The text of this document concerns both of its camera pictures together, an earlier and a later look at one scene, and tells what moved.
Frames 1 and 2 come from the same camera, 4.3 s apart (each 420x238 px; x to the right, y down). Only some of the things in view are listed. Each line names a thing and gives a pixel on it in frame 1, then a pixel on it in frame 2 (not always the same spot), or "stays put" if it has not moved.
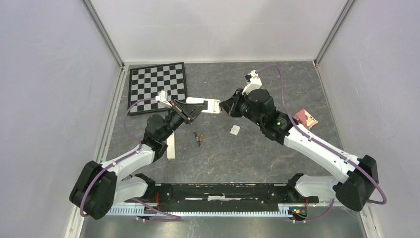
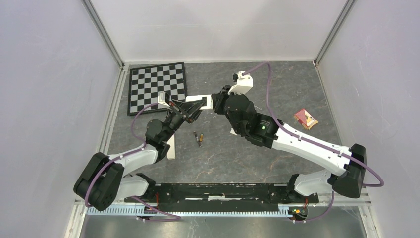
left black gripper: x=193 y=109 stays put
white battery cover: x=235 y=130 stays put
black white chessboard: x=147 y=82 stays put
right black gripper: x=231 y=105 -> x=219 y=98
